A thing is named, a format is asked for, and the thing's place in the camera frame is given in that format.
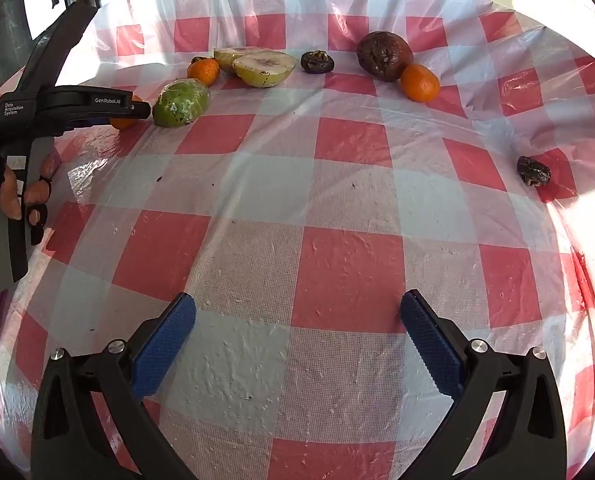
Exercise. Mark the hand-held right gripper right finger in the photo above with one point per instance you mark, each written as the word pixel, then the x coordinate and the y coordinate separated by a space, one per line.
pixel 430 345

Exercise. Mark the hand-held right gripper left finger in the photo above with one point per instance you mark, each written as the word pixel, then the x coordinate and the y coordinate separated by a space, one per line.
pixel 165 345

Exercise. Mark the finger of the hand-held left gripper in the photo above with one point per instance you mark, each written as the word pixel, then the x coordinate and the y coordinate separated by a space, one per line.
pixel 89 123
pixel 112 102

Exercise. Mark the small orange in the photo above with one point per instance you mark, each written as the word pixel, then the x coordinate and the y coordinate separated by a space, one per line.
pixel 122 124
pixel 205 72
pixel 420 83

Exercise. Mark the green pear half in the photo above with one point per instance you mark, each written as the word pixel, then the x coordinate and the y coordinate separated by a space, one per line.
pixel 182 102

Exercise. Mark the plastic-wrapped yellow apple half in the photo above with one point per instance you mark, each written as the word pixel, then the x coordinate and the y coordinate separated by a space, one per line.
pixel 265 67

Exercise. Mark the dark purple passion fruit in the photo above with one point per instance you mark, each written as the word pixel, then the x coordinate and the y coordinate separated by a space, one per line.
pixel 383 55

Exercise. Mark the person's left hand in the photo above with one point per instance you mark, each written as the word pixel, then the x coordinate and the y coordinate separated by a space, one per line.
pixel 12 197

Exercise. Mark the yellow wrapped pear half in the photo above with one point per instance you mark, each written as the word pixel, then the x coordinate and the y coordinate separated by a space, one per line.
pixel 227 56

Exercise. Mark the red white checked tablecloth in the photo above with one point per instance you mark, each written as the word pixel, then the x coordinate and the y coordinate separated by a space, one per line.
pixel 327 210

